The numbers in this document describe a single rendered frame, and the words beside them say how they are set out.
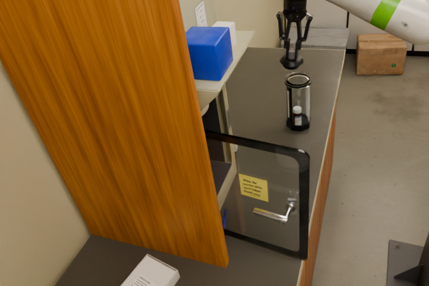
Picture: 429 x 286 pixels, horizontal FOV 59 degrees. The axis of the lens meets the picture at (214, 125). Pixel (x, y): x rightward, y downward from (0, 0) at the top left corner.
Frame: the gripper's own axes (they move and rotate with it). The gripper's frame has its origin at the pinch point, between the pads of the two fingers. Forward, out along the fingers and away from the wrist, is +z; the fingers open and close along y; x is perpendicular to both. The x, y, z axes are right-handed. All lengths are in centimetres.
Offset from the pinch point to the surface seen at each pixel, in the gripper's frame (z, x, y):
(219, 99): 1.7, 36.4, 16.7
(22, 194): 6, 87, 56
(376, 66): 119, -205, -44
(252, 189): 4, 69, -4
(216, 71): -27, 63, 6
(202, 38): -32, 60, 10
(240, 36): -23.2, 39.0, 7.8
